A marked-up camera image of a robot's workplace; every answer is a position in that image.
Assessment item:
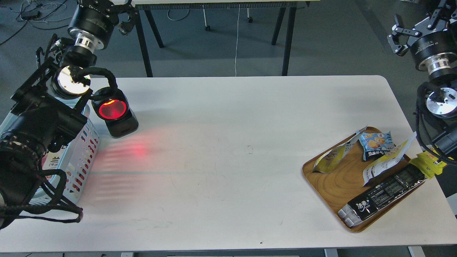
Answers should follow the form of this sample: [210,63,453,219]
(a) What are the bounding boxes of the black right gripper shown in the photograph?
[387,0,457,71]

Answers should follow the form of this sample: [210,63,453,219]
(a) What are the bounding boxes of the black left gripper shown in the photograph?
[67,0,139,49]

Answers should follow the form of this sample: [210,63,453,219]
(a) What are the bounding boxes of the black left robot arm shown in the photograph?
[0,0,139,229]

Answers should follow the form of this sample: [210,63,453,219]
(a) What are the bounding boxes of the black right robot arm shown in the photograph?
[387,0,456,166]

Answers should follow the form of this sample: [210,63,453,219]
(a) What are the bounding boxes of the blue small snack bag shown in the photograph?
[358,132,395,161]

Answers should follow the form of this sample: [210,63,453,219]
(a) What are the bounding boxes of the yellow cartoon snack bag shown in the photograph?
[409,151,447,179]

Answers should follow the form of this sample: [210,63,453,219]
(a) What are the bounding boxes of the light blue plastic basket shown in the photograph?
[1,105,100,205]

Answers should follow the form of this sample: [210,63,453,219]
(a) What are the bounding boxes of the long black snack package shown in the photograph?
[337,164,427,227]

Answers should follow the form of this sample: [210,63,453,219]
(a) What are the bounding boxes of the snack packs inside basket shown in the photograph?
[41,145,71,172]

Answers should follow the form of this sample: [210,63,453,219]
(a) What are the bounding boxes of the black leg background table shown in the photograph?
[129,0,311,77]

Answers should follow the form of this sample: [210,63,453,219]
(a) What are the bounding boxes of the black barcode scanner red window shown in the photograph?
[91,89,139,138]

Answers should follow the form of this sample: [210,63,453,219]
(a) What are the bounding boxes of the round wooden tray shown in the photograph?
[302,126,427,232]

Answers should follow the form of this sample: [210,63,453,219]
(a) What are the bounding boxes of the white hanging cable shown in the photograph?
[234,6,241,77]

